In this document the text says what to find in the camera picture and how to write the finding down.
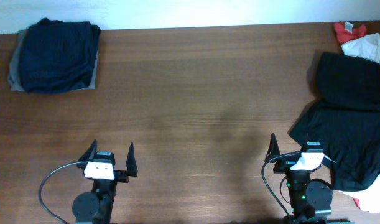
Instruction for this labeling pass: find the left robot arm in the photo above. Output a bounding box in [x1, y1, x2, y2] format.
[72, 140, 138, 224]

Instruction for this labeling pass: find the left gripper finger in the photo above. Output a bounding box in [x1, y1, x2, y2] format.
[126, 142, 138, 177]
[78, 139, 98, 162]

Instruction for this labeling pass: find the folded navy garment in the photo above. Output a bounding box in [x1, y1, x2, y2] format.
[18, 18, 101, 94]

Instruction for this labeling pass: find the red garment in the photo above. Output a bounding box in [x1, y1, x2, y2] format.
[333, 22, 367, 44]

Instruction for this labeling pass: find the white garment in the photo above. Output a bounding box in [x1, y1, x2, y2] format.
[341, 33, 380, 213]

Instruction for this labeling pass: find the black t-shirt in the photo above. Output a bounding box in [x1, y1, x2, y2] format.
[289, 52, 380, 192]

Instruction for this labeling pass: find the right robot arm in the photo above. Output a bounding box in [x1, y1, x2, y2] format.
[261, 134, 333, 224]

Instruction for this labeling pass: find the folded grey garment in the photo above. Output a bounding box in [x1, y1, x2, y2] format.
[7, 30, 98, 91]

